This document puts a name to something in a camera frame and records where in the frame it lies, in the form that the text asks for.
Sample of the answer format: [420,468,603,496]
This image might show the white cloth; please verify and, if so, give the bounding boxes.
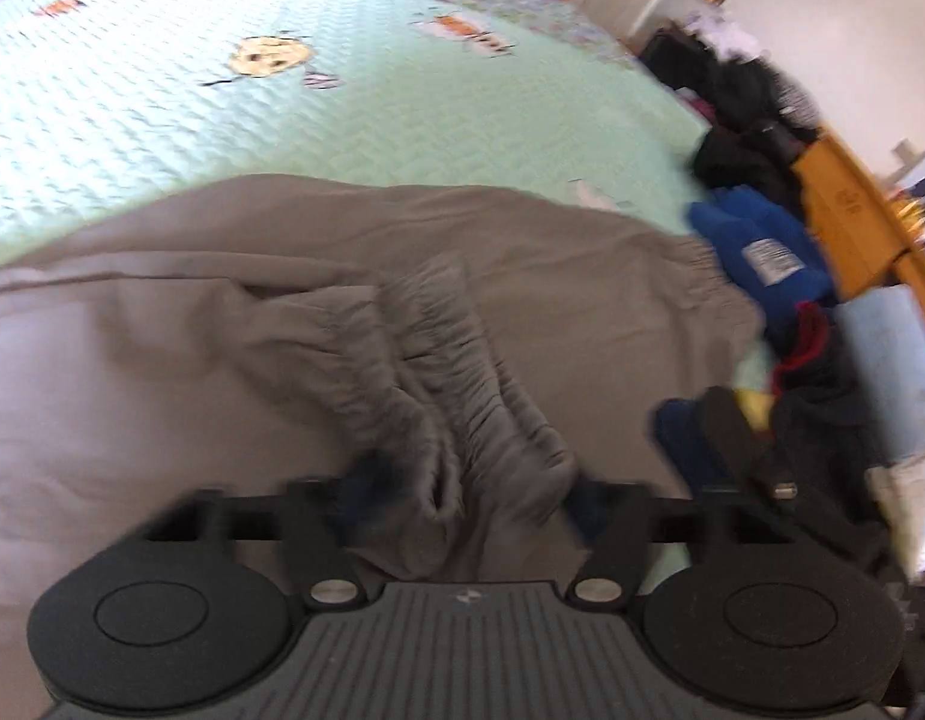
[687,4,764,61]

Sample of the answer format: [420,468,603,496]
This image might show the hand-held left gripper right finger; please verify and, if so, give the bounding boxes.
[567,478,779,607]

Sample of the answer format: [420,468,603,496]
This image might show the wooden dresser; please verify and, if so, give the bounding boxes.
[796,127,925,301]

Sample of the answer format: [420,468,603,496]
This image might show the bee print quilted bedspread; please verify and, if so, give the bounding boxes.
[0,0,779,586]

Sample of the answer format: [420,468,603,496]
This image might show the pile of dark clothes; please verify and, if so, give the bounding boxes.
[638,26,824,196]

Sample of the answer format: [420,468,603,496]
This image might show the grey pants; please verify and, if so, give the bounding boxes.
[0,174,764,616]

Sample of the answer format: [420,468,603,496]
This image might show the light blue folded cloth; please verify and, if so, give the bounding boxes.
[837,285,925,466]

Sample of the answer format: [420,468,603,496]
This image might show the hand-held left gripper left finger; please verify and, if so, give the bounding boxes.
[143,465,392,611]

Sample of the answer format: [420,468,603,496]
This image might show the blue garment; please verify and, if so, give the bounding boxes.
[687,184,839,346]

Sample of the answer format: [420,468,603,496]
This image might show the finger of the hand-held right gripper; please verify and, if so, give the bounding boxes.
[652,397,734,496]
[698,386,771,485]

